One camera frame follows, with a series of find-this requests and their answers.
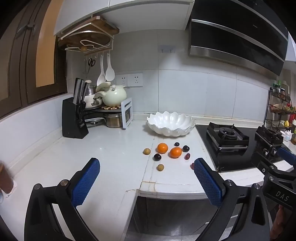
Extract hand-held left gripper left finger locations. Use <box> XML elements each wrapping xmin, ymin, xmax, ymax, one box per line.
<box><xmin>24</xmin><ymin>158</ymin><xmax>101</xmax><ymax>241</ymax></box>

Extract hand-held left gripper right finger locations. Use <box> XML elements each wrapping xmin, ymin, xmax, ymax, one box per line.
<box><xmin>194</xmin><ymin>158</ymin><xmax>273</xmax><ymax>241</ymax></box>

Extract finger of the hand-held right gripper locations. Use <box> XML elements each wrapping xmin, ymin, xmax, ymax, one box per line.
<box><xmin>277</xmin><ymin>147</ymin><xmax>296</xmax><ymax>165</ymax></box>
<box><xmin>251</xmin><ymin>152</ymin><xmax>278</xmax><ymax>176</ymax></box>

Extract white scalloped ceramic bowl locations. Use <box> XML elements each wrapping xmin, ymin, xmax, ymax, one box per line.
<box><xmin>146</xmin><ymin>111</ymin><xmax>196</xmax><ymax>137</ymax></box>

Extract person's right hand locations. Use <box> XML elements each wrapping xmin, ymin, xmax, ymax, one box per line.
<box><xmin>273</xmin><ymin>205</ymin><xmax>286</xmax><ymax>241</ymax></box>

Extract black burner grate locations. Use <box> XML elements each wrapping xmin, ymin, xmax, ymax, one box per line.
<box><xmin>254</xmin><ymin>126</ymin><xmax>284</xmax><ymax>149</ymax></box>
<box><xmin>206</xmin><ymin>123</ymin><xmax>250</xmax><ymax>152</ymax></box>

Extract black glass gas stove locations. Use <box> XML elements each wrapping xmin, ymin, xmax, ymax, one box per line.
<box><xmin>195</xmin><ymin>124</ymin><xmax>296</xmax><ymax>173</ymax></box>

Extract dark base cabinet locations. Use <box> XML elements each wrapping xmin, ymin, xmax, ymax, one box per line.
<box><xmin>126</xmin><ymin>196</ymin><xmax>241</xmax><ymax>241</ymax></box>

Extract black knife block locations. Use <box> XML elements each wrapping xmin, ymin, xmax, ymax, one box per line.
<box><xmin>62</xmin><ymin>97</ymin><xmax>89</xmax><ymax>139</ymax></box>

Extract steel pan lid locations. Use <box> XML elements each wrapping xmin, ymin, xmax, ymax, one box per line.
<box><xmin>84</xmin><ymin>117</ymin><xmax>105</xmax><ymax>125</ymax></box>

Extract steel pot with glass lid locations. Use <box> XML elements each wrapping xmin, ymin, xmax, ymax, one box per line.
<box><xmin>105</xmin><ymin>113</ymin><xmax>123</xmax><ymax>128</ymax></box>

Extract brown container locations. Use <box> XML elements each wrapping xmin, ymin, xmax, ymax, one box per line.
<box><xmin>0</xmin><ymin>161</ymin><xmax>15</xmax><ymax>194</ymax></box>

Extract white milk pot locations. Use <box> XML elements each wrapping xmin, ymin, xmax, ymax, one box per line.
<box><xmin>84</xmin><ymin>91</ymin><xmax>107</xmax><ymax>108</ymax></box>

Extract white-framed corner shelf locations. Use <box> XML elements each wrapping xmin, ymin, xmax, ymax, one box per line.
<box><xmin>83</xmin><ymin>97</ymin><xmax>133</xmax><ymax>129</ymax></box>

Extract white pot with lid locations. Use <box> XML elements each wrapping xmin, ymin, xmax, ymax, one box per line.
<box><xmin>83</xmin><ymin>80</ymin><xmax>97</xmax><ymax>102</ymax></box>

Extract cream teapot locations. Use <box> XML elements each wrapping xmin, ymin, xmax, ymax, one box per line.
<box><xmin>102</xmin><ymin>85</ymin><xmax>127</xmax><ymax>106</ymax></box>

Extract white ceramic lid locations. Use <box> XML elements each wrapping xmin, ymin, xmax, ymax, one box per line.
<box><xmin>96</xmin><ymin>82</ymin><xmax>111</xmax><ymax>92</ymax></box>

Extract white ladle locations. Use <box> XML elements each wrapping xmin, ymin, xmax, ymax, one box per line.
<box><xmin>97</xmin><ymin>54</ymin><xmax>105</xmax><ymax>86</ymax></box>

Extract white rice spoon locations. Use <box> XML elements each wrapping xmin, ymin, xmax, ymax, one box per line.
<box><xmin>106</xmin><ymin>54</ymin><xmax>115</xmax><ymax>81</ymax></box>

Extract black range hood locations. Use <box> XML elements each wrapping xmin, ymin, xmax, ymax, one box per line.
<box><xmin>188</xmin><ymin>0</ymin><xmax>289</xmax><ymax>77</ymax></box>

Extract round wooden board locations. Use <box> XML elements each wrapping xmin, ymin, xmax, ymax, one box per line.
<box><xmin>58</xmin><ymin>32</ymin><xmax>111</xmax><ymax>52</ymax></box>

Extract white hanging rack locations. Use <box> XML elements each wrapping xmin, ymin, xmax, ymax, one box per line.
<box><xmin>58</xmin><ymin>16</ymin><xmax>120</xmax><ymax>56</ymax></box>

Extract rectangular wooden cutting board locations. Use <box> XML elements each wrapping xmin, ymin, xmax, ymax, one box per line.
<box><xmin>91</xmin><ymin>16</ymin><xmax>120</xmax><ymax>35</ymax></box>

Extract black wire spice rack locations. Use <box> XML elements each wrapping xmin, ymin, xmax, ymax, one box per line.
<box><xmin>264</xmin><ymin>87</ymin><xmax>296</xmax><ymax>130</ymax></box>

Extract steel-handled knife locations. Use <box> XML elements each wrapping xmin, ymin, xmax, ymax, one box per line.
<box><xmin>73</xmin><ymin>78</ymin><xmax>80</xmax><ymax>105</ymax></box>
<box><xmin>81</xmin><ymin>82</ymin><xmax>89</xmax><ymax>109</ymax></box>
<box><xmin>77</xmin><ymin>79</ymin><xmax>84</xmax><ymax>106</ymax></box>

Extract white wall socket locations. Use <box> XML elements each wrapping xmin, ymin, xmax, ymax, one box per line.
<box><xmin>116</xmin><ymin>74</ymin><xmax>128</xmax><ymax>87</ymax></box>
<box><xmin>128</xmin><ymin>73</ymin><xmax>143</xmax><ymax>87</ymax></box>

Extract black-handled scissors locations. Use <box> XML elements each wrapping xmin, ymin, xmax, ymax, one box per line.
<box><xmin>84</xmin><ymin>58</ymin><xmax>96</xmax><ymax>75</ymax></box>

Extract brown wooden window frame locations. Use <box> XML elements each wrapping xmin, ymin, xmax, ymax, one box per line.
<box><xmin>0</xmin><ymin>0</ymin><xmax>68</xmax><ymax>119</ymax></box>

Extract wall hook strip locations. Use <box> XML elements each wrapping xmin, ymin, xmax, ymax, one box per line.
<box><xmin>158</xmin><ymin>45</ymin><xmax>176</xmax><ymax>53</ymax></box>

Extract white wall cabinet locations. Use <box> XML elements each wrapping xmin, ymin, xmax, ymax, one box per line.
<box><xmin>54</xmin><ymin>0</ymin><xmax>195</xmax><ymax>36</ymax></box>

